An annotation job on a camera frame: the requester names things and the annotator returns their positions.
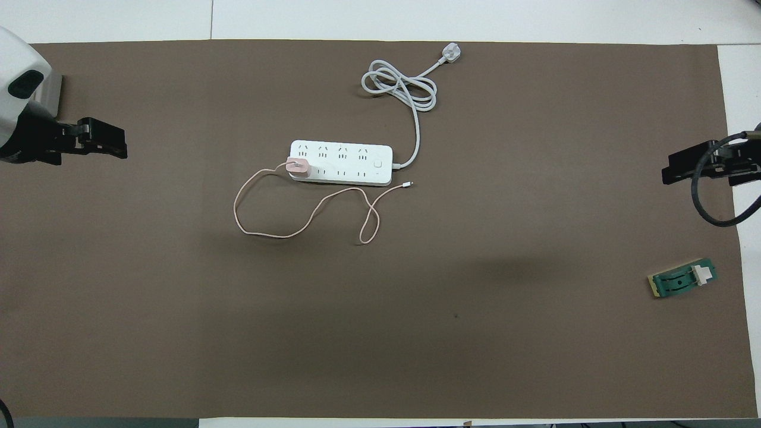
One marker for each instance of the pink charger adapter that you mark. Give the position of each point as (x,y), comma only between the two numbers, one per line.
(297,167)

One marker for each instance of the grey on-off switch box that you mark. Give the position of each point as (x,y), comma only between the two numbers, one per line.
(56,95)

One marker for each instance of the white power strip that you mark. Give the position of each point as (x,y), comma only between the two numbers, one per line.
(368,175)

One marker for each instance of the green knife switch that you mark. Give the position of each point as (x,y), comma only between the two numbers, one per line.
(675,282)

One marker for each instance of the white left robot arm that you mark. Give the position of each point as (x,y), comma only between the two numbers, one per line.
(15,65)

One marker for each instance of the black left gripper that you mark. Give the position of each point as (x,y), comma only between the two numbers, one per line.
(35,145)

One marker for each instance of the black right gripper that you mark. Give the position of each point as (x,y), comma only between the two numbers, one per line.
(746,163)

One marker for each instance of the brown table mat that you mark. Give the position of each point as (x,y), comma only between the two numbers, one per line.
(380,297)

